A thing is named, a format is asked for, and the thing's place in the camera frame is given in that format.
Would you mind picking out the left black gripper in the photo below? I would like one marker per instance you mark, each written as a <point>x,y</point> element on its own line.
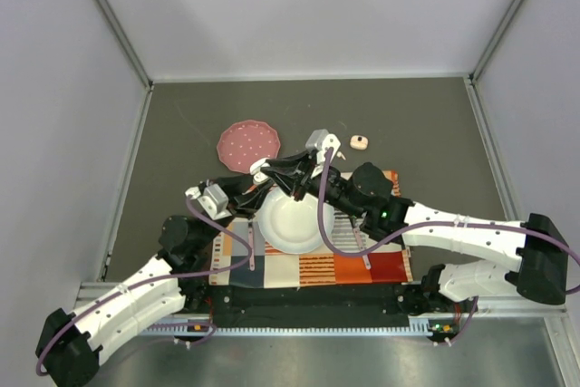
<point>243,204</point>

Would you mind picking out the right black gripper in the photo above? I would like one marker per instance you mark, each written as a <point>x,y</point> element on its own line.
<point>288,178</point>

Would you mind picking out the white earbud charging case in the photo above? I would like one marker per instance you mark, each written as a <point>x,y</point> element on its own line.
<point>256,171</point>

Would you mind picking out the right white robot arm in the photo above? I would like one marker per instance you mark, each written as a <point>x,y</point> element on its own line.
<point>527,257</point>

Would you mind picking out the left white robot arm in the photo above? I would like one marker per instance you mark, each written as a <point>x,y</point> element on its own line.
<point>73,346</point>

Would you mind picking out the pink earbud charging case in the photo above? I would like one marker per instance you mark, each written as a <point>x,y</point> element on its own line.
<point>359,142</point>

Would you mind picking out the pink polka dot plate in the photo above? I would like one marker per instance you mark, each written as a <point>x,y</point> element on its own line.
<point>245,142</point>

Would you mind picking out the white ceramic plate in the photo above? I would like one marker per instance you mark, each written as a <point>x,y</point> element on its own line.
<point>290,226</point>

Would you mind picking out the orange patterned placemat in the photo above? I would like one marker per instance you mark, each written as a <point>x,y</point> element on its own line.
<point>391,264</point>

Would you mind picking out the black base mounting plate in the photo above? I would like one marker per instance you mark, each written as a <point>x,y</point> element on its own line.
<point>327,306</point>

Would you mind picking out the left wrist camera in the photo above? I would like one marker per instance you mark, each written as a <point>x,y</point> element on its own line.
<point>212,198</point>

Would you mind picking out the pink handled fork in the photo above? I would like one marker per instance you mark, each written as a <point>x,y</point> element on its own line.
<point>251,242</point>

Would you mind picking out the pink handled knife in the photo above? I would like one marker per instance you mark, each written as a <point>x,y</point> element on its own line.
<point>359,242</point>

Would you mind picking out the grey slotted cable duct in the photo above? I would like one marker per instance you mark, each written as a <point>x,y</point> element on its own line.
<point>417,326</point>

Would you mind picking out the aluminium frame rail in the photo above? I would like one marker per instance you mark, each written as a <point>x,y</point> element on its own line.
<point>123,41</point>

